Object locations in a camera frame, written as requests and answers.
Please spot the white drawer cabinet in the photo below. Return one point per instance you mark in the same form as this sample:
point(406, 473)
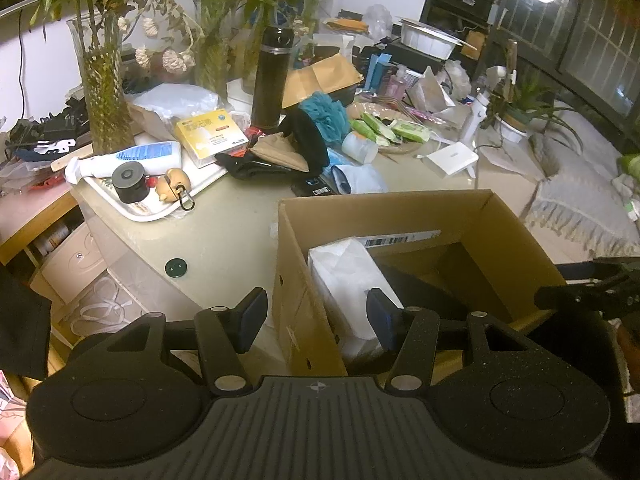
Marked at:
point(70, 260)

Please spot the clear plastic bag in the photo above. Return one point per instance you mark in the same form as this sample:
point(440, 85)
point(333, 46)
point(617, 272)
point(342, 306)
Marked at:
point(377, 17)

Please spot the white plastic bag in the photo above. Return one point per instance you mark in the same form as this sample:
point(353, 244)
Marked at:
point(175, 100)

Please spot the brown paper envelope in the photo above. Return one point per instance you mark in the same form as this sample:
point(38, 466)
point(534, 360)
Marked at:
point(320, 77)

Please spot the black tangled items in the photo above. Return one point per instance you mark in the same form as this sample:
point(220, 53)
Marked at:
point(47, 132)

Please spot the white router box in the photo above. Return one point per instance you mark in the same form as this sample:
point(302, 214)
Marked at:
point(450, 159)

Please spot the black cloth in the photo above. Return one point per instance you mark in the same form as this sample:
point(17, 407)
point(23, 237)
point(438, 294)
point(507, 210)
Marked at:
point(307, 140)

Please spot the white plastic bowl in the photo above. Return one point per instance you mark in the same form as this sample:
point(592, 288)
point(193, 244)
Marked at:
point(430, 37)

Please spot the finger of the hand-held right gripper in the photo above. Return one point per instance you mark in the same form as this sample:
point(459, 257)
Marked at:
point(595, 267)
point(575, 299)

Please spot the white plastic tray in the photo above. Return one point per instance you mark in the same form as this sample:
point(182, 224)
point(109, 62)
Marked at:
point(145, 210)

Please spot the white plastic jar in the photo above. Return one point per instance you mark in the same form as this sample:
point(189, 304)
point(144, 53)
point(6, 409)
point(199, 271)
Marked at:
point(359, 147)

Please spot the pink pump soap bottle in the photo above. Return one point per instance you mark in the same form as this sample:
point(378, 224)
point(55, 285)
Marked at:
point(397, 85)

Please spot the blue plastic packet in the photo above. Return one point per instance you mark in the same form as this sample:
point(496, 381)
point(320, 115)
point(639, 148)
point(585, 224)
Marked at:
point(365, 180)
point(340, 157)

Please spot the white handheld fan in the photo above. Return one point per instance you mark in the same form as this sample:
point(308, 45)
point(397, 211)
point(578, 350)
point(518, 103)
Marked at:
point(475, 110)

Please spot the green wet wipes packet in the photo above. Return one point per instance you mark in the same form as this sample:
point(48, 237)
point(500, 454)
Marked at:
point(380, 124)
point(362, 131)
point(412, 132)

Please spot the white tissue pack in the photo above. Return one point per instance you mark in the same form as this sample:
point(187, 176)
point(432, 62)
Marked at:
point(345, 280)

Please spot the tan cloth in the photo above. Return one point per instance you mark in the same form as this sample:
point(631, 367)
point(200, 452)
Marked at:
point(277, 152)

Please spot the brown cardboard box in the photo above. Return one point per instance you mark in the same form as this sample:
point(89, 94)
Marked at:
point(300, 300)

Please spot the black round canister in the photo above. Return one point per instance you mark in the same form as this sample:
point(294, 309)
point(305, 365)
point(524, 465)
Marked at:
point(130, 180)

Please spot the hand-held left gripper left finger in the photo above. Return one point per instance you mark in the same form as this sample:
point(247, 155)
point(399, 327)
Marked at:
point(252, 317)

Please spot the black socks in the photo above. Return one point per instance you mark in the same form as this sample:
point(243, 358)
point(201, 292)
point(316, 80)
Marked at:
point(247, 167)

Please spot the black thermos bottle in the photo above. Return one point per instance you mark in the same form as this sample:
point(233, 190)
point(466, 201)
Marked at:
point(272, 85)

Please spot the lucky bamboo in glass vase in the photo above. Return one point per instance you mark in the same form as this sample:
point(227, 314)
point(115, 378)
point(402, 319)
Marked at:
point(102, 95)
point(212, 60)
point(310, 5)
point(252, 55)

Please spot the red snack packet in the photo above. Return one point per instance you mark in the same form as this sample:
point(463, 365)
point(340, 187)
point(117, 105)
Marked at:
point(252, 133)

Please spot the yellow cloth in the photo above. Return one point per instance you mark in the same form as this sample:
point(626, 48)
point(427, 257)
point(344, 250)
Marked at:
point(350, 26)

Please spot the dried white flower bunch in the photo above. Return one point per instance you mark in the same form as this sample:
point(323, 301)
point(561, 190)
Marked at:
point(172, 62)

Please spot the dark cloth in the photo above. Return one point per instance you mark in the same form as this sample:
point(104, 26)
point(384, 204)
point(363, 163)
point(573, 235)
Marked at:
point(22, 325)

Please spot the potted green plant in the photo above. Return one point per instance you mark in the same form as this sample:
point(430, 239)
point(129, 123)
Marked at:
point(520, 110)

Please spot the grey fringed blanket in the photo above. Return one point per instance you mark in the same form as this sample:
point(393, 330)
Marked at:
point(580, 185)

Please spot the black box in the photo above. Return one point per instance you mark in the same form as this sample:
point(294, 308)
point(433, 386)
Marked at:
point(410, 57)

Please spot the white crumpled paper bag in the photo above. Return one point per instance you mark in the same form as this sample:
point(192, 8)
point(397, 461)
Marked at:
point(430, 92)

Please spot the yellow and white box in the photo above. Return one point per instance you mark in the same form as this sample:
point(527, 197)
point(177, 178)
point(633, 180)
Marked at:
point(210, 135)

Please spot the black labelled device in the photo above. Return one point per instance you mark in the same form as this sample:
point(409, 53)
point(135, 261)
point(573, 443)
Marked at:
point(312, 186)

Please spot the window with grille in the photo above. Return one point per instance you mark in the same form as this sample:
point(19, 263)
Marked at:
point(590, 35)

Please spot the dark green round disc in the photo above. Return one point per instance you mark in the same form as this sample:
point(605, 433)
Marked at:
point(176, 268)

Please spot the blue carton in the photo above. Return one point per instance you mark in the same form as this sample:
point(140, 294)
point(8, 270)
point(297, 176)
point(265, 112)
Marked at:
point(380, 70)

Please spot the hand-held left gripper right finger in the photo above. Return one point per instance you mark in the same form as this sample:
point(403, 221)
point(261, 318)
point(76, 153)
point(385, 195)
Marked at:
point(382, 322)

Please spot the wooden side desk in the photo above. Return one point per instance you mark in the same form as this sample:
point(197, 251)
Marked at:
point(30, 210)

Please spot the blue bath loofah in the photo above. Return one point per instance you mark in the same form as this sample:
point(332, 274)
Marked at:
point(327, 115)

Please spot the pink plastic comb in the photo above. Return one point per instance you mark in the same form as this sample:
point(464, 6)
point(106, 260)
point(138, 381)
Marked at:
point(415, 110)

